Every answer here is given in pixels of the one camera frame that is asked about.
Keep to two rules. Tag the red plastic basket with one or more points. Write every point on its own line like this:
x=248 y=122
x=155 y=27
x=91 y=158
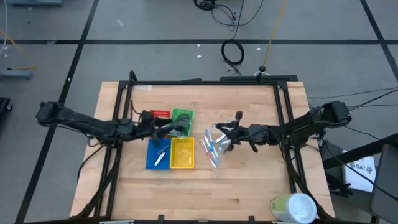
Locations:
x=160 y=114

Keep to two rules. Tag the bagged small white tube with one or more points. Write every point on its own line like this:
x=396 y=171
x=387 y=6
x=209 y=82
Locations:
x=160 y=158
x=224 y=127
x=224 y=145
x=220 y=137

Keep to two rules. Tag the grey desk foot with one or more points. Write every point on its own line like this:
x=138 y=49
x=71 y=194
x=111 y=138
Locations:
x=15 y=74
x=34 y=2

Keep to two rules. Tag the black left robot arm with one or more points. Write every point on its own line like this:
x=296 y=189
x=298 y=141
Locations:
x=93 y=126

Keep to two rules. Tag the pile of clear packets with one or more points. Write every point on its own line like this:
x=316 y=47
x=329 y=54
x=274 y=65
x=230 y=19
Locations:
x=212 y=144

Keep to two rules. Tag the white cardboard box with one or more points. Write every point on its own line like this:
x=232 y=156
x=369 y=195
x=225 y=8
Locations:
x=360 y=177

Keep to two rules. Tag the black flat bar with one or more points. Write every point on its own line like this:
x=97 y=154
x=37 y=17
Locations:
x=280 y=77

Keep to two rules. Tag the blue plastic basket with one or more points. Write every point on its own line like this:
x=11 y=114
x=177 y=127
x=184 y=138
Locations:
x=152 y=152

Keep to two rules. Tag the white tape strip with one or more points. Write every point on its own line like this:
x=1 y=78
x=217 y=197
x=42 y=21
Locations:
x=143 y=87

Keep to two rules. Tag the black caster base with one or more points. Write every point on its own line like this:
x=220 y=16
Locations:
x=4 y=107

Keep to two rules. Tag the black diagonal beam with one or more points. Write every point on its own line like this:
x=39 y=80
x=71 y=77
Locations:
x=357 y=154

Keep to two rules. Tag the green plastic basket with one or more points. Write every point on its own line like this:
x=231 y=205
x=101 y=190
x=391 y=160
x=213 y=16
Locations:
x=189 y=112

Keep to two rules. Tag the bag of black items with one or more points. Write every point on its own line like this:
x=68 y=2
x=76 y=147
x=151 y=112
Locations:
x=182 y=121

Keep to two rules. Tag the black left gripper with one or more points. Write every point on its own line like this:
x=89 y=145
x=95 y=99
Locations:
x=146 y=127

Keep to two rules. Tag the green white wipes canister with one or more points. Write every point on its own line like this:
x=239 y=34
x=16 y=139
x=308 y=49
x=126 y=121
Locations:
x=295 y=208

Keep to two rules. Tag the yellow plastic basket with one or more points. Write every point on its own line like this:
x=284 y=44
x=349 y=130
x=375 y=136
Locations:
x=182 y=154

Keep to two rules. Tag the black metal table frame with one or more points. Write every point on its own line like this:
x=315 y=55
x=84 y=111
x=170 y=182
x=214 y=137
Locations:
x=202 y=82

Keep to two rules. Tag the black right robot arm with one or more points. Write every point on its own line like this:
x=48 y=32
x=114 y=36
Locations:
x=304 y=124

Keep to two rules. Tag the dark grey chair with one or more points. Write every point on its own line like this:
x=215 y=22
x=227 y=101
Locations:
x=387 y=180

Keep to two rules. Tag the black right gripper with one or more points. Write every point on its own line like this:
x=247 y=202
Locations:
x=253 y=133

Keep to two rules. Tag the bagged orange white toothbrush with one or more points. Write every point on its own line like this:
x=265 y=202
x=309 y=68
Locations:
x=207 y=154

